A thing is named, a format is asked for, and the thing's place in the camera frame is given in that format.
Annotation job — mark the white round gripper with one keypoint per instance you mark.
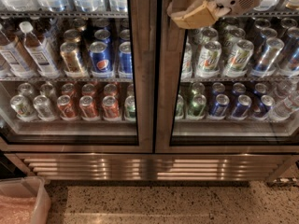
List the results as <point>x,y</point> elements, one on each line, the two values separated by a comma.
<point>204,14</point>

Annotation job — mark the glass fridge door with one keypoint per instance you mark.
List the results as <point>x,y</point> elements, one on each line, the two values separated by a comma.
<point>81,22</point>
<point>272,124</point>

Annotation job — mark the green can lower right door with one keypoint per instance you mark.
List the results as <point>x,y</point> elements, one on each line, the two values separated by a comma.
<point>196,109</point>

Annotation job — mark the green can door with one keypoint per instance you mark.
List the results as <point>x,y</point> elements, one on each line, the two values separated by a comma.
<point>129,108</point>
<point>196,109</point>

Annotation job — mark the green can lower left door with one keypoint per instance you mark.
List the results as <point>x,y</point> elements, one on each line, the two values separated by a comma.
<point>129,108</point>

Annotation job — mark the green white 7UP can right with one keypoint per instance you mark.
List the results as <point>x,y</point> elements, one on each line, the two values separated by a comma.
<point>238,58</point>

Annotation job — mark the blue Pepsi can right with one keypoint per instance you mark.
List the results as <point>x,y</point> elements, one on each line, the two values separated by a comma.
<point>125,60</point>

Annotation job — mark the blue pepsi can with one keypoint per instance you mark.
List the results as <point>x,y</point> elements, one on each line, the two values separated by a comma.
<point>125,60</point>
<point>101,59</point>

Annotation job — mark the blue silver can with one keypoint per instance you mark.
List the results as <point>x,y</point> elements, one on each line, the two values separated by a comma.
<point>271,49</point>

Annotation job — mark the blue can lower left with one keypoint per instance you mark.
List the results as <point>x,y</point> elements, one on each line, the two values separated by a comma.
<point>219,107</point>

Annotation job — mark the blue can lower right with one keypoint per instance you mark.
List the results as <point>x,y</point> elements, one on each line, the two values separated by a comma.
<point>241,107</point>

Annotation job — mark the blue Pepsi can front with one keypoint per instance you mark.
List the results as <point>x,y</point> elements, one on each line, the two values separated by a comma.
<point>101,59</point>

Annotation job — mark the red soda can right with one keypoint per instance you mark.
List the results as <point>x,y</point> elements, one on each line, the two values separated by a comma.
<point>111,108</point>

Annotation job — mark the red soda can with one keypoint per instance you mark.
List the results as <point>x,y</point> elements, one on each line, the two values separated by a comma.
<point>89,108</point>
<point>111,108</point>
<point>67,108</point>

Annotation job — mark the gold soda can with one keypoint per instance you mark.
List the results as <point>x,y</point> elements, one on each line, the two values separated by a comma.
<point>74,65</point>

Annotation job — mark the red soda can middle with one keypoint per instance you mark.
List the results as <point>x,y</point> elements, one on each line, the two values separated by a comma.
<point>89,108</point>

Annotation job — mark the brown tea bottle white cap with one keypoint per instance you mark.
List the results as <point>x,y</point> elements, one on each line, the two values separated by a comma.
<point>40,50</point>

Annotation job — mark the red soda can left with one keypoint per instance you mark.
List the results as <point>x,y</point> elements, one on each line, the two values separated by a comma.
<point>67,108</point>

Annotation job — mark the brown tea bottle left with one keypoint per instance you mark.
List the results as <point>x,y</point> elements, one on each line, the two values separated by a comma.
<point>16,55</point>

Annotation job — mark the silver can far left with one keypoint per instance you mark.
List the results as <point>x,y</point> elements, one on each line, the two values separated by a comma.
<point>23,107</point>

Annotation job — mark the clear plastic storage bin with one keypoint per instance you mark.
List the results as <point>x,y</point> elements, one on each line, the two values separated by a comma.
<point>24,201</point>

